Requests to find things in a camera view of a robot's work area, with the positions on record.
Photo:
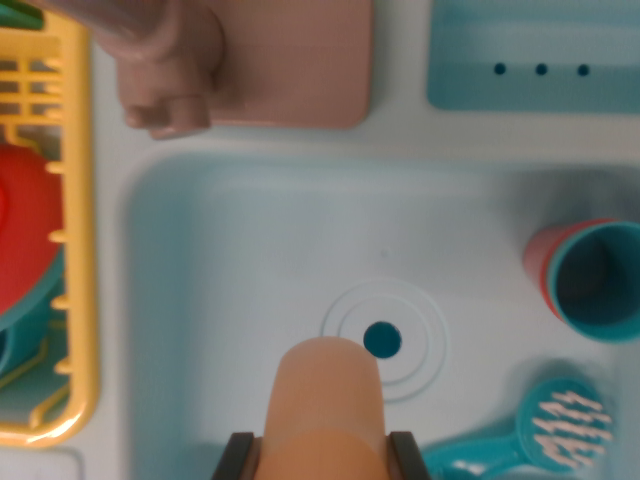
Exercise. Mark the yellow plastic dish rack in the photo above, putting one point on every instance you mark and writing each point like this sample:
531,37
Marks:
80,250

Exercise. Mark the teal toy tumbler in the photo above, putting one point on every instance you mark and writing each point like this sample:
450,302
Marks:
595,280

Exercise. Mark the teal soap tray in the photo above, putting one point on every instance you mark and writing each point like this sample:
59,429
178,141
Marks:
530,85

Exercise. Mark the teal dish brush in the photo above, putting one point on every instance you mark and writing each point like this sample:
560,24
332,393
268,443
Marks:
565,425

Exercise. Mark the grey faucet base plate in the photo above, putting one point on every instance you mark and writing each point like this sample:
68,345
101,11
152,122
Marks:
300,65

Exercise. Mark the grey toy faucet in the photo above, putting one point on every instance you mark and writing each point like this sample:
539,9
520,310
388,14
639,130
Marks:
160,65

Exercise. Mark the green toy fork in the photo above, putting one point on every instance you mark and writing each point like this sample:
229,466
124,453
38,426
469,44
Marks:
32,19

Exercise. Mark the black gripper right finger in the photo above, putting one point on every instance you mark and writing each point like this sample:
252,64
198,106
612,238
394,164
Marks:
407,457

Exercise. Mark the cream detergent bottle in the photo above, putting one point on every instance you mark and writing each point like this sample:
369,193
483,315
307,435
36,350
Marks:
325,400

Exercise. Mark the red toy plate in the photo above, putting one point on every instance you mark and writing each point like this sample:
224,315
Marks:
30,230

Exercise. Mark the light blue toy sink unit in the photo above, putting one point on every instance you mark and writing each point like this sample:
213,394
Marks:
250,240

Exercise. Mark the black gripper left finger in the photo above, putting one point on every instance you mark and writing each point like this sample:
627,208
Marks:
240,457

